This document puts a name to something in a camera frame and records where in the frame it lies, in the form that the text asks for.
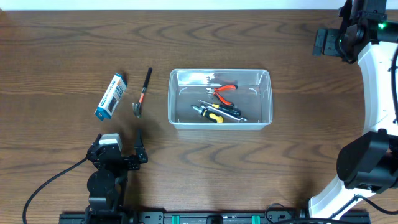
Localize small hammer black handle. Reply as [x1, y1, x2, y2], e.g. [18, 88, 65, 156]
[132, 67, 153, 118]

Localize teal white product box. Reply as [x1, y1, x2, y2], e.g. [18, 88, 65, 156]
[95, 73, 127, 121]

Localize stubby yellow black screwdriver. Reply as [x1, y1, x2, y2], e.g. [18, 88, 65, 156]
[191, 105, 224, 123]

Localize red handled pliers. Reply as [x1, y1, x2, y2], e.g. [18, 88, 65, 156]
[206, 84, 238, 107]

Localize slim black yellow screwdriver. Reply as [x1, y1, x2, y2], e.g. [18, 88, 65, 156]
[199, 100, 241, 117]

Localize silver offset ring wrench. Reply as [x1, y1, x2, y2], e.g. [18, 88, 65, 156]
[207, 106, 248, 122]

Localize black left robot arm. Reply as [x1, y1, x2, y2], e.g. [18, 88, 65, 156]
[86, 131, 148, 212]

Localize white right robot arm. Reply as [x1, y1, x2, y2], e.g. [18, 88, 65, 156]
[303, 0, 397, 223]

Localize clear plastic storage container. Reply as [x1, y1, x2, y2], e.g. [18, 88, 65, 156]
[168, 69, 273, 130]

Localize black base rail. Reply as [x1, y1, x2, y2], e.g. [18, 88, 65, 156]
[58, 210, 371, 224]

